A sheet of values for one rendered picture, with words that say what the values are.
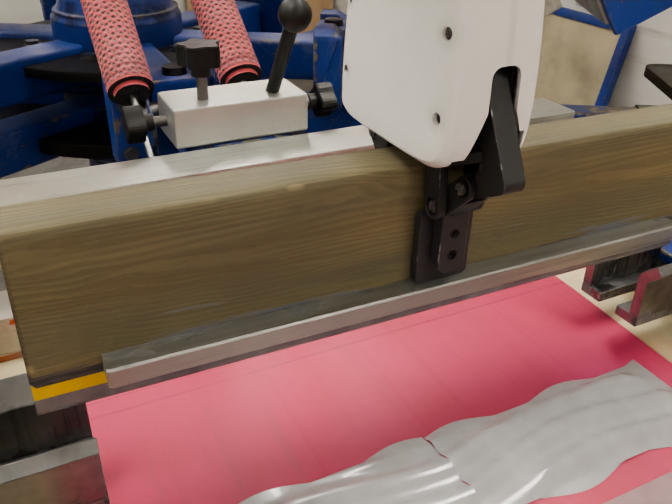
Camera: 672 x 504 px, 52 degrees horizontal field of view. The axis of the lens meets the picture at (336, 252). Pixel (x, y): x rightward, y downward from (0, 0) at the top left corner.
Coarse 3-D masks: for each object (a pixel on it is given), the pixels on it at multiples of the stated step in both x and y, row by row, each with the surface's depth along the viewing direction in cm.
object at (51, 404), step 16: (608, 256) 45; (624, 256) 46; (560, 272) 43; (496, 288) 41; (432, 304) 39; (448, 304) 40; (368, 320) 38; (384, 320) 38; (320, 336) 37; (256, 352) 35; (192, 368) 34; (208, 368) 34; (128, 384) 32; (144, 384) 33; (48, 400) 31; (64, 400) 31; (80, 400) 32
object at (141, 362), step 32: (640, 224) 43; (512, 256) 39; (544, 256) 39; (576, 256) 40; (384, 288) 35; (416, 288) 35; (448, 288) 36; (480, 288) 37; (256, 320) 32; (288, 320) 32; (320, 320) 33; (352, 320) 34; (128, 352) 30; (160, 352) 30; (192, 352) 30; (224, 352) 31
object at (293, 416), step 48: (336, 336) 51; (192, 384) 46; (240, 384) 47; (288, 384) 47; (336, 384) 47; (96, 432) 42; (144, 432) 43; (192, 432) 43; (240, 432) 43; (288, 432) 43; (336, 432) 43; (384, 432) 43; (144, 480) 39; (192, 480) 39; (240, 480) 39; (288, 480) 40
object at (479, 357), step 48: (528, 288) 58; (384, 336) 51; (432, 336) 52; (480, 336) 52; (528, 336) 52; (576, 336) 52; (624, 336) 52; (384, 384) 47; (432, 384) 47; (480, 384) 47; (528, 384) 47; (624, 480) 40
